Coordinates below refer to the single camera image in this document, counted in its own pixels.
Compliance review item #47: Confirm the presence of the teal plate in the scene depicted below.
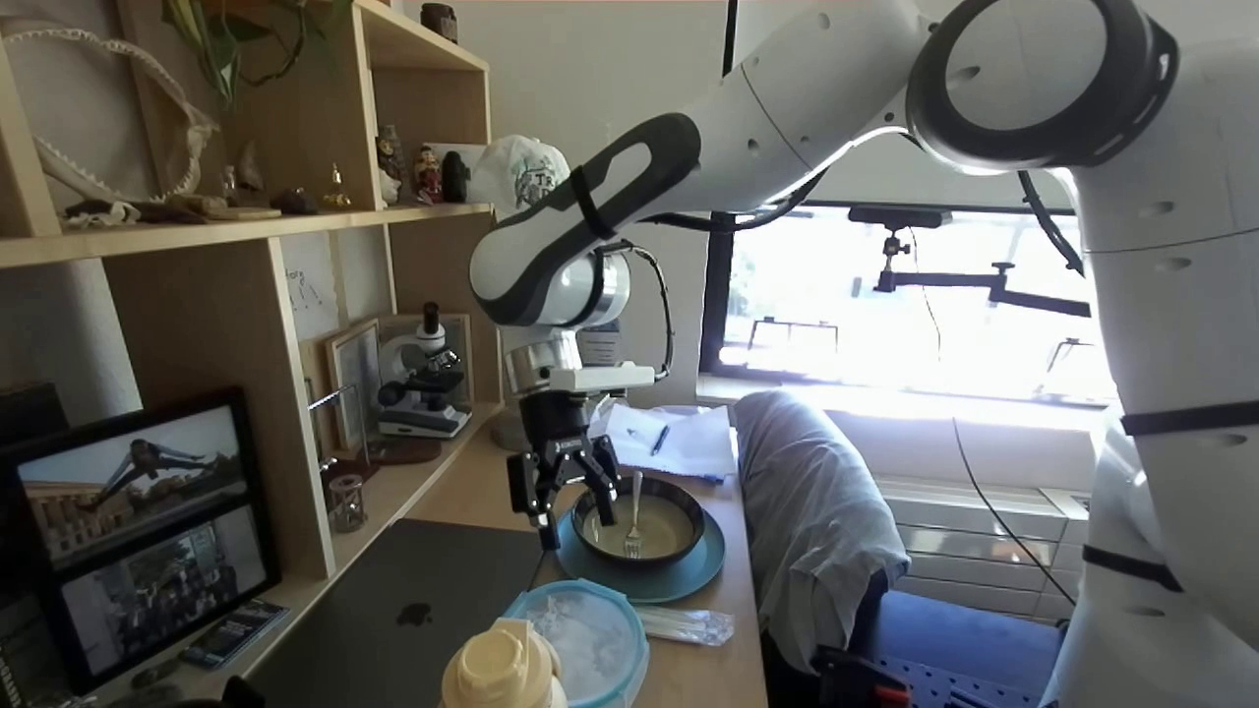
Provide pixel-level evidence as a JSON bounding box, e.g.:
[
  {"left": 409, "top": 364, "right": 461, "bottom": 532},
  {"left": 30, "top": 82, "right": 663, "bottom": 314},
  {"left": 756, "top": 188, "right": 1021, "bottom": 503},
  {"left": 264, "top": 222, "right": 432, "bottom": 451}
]
[{"left": 548, "top": 503, "right": 727, "bottom": 611}]

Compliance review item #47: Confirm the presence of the gray cloth bundle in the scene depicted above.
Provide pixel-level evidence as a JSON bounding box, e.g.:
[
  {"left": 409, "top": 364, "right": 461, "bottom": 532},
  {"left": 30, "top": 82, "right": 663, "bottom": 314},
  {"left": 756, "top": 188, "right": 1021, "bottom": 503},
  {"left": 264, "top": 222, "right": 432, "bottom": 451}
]
[{"left": 727, "top": 388, "right": 916, "bottom": 677}]

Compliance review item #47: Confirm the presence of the dark bowl with soup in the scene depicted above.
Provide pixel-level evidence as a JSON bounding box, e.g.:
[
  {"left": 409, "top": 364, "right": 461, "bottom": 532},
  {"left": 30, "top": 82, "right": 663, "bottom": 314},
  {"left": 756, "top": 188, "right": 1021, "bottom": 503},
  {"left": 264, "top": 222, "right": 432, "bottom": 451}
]
[{"left": 569, "top": 468, "right": 712, "bottom": 569}]

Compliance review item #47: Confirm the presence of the green trailing house plant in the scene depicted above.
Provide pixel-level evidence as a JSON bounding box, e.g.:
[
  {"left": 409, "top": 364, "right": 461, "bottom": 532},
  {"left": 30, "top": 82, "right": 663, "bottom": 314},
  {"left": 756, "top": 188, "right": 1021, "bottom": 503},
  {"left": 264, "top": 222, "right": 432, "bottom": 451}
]
[{"left": 160, "top": 0, "right": 359, "bottom": 108}]

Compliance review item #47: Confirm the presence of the blue perforated board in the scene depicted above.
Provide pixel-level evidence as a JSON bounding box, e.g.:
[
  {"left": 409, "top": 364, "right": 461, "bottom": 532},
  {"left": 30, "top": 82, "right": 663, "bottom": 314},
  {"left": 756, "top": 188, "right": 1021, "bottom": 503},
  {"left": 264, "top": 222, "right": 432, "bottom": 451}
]
[{"left": 862, "top": 584, "right": 1068, "bottom": 708}]

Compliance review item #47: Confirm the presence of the dark figurine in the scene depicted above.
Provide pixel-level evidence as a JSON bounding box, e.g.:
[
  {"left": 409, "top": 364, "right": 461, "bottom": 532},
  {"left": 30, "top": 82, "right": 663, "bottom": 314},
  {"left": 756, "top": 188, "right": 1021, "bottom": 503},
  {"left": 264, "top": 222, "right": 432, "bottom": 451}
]
[{"left": 436, "top": 150, "right": 476, "bottom": 208}]

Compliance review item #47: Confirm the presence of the dark grey laptop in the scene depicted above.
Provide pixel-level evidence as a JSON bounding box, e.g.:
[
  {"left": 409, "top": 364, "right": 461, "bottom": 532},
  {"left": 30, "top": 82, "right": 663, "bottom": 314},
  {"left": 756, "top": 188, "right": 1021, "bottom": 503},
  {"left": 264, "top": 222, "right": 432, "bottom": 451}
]
[{"left": 249, "top": 514, "right": 553, "bottom": 708}]

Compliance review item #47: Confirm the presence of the wooden shelf unit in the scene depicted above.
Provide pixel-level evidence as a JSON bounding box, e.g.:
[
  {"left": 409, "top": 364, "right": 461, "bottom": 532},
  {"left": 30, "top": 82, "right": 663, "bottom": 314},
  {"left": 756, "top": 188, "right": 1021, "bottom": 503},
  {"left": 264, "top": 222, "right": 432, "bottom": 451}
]
[{"left": 0, "top": 0, "right": 506, "bottom": 708}]

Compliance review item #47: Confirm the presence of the white baseball cap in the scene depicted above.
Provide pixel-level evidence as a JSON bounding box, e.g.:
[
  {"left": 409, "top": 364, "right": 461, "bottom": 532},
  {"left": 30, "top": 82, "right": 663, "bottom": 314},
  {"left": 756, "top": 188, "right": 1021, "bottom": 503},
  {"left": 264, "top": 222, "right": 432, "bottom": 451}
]
[{"left": 468, "top": 128, "right": 574, "bottom": 215}]

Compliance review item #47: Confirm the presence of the small wooden picture frame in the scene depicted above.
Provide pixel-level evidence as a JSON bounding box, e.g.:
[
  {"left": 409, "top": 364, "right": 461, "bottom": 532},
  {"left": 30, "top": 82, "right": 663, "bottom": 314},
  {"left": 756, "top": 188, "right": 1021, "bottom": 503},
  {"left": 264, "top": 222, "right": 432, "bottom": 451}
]
[{"left": 320, "top": 314, "right": 384, "bottom": 462}]

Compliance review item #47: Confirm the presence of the white paper stack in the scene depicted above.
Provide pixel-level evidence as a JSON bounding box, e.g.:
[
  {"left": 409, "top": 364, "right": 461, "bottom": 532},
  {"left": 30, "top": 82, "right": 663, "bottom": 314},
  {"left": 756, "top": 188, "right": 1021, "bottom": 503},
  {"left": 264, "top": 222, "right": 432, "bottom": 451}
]
[{"left": 584, "top": 388, "right": 741, "bottom": 486}]

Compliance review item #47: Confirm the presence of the clear plastic cutlery package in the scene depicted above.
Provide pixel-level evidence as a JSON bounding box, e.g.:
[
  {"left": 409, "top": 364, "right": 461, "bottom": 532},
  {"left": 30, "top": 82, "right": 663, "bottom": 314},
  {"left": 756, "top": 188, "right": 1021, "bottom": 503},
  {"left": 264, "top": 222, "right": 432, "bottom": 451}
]
[{"left": 636, "top": 601, "right": 741, "bottom": 649}]

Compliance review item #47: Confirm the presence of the black and white microscope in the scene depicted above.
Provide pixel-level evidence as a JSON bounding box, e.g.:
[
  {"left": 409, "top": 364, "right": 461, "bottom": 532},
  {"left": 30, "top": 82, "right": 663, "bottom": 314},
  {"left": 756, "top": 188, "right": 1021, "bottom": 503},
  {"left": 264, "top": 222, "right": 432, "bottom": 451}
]
[{"left": 369, "top": 300, "right": 468, "bottom": 445}]

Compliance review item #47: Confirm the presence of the white spoon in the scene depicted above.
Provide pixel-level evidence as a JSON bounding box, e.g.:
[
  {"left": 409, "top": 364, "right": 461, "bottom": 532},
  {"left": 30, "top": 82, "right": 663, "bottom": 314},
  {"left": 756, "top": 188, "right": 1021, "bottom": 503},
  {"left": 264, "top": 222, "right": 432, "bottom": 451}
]
[{"left": 621, "top": 468, "right": 647, "bottom": 555}]

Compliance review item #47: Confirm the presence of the black photo frame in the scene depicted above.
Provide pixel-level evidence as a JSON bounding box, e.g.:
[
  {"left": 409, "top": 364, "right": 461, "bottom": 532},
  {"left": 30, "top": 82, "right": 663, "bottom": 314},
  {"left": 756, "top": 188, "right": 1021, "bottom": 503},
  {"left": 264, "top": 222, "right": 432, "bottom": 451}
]
[{"left": 0, "top": 385, "right": 288, "bottom": 697}]

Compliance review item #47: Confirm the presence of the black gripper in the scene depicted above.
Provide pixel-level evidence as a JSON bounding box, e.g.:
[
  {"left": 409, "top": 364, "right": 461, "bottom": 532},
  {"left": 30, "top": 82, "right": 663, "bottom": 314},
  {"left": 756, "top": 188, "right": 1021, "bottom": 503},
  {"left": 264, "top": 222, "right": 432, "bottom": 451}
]
[{"left": 502, "top": 385, "right": 626, "bottom": 555}]

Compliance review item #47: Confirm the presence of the light blue plastic bowl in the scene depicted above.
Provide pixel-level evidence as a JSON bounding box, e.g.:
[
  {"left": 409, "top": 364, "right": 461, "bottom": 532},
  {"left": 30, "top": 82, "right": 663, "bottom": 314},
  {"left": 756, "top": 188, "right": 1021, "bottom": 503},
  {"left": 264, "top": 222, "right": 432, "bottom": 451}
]
[{"left": 502, "top": 573, "right": 653, "bottom": 708}]

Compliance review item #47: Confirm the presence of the black remote control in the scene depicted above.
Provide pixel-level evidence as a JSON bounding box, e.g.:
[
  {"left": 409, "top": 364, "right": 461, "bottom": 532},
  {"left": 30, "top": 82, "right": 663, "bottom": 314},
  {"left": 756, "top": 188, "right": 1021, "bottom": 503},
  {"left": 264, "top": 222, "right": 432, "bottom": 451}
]
[{"left": 175, "top": 596, "right": 288, "bottom": 670}]

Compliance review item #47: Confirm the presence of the white rope loop ornament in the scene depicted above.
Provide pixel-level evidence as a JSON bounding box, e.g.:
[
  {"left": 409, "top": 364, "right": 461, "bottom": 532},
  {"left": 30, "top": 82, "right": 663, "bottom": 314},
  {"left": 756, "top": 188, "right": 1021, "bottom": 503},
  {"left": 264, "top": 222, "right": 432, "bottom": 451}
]
[{"left": 0, "top": 15, "right": 229, "bottom": 230}]

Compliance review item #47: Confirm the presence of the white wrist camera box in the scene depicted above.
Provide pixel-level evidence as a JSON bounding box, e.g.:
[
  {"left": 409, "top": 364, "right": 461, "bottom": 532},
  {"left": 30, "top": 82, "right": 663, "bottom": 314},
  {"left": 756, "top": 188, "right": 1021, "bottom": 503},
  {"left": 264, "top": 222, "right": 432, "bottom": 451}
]
[{"left": 502, "top": 358, "right": 659, "bottom": 396}]

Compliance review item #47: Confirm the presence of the small glass jar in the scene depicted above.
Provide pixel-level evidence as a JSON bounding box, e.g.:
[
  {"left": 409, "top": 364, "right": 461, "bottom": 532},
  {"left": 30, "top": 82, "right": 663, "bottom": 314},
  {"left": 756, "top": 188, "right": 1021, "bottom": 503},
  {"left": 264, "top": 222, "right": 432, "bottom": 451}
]
[{"left": 323, "top": 468, "right": 369, "bottom": 536}]

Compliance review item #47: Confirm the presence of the reddish brown figurine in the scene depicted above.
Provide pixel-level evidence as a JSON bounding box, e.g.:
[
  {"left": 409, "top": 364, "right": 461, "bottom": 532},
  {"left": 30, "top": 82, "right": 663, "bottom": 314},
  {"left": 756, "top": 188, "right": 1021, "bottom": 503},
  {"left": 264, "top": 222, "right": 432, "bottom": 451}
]
[{"left": 409, "top": 140, "right": 444, "bottom": 208}]

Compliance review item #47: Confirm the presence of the thin black cable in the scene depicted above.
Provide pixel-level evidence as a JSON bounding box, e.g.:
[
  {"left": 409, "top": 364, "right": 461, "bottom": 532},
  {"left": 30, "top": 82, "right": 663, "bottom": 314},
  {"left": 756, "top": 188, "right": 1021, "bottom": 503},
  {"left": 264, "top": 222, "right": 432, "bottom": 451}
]
[{"left": 949, "top": 418, "right": 1083, "bottom": 611}]

